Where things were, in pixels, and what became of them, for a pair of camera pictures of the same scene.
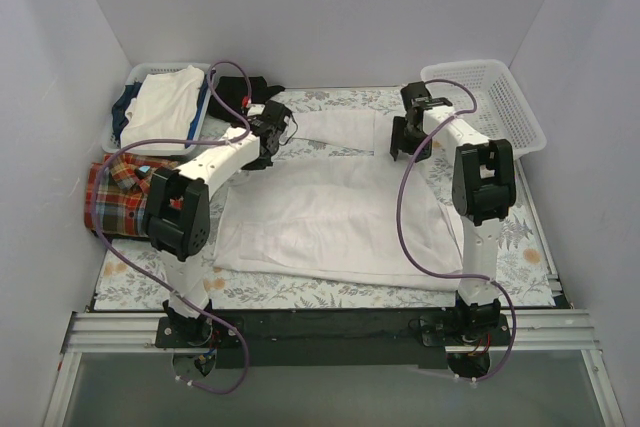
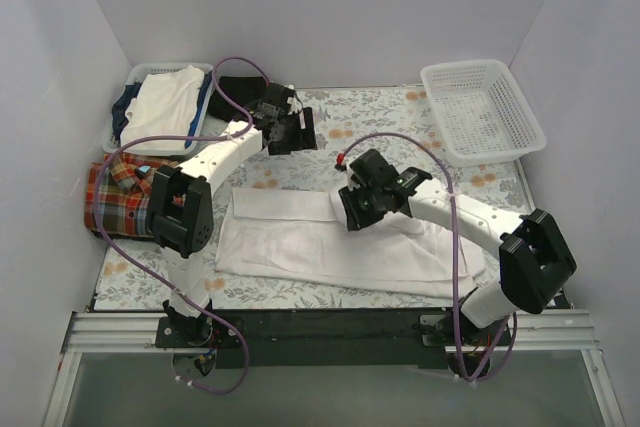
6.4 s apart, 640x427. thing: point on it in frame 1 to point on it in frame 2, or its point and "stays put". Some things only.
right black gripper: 409,136 to 353,208
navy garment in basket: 118,115 stays put
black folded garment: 232,90 stays put
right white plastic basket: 502,113 stays put
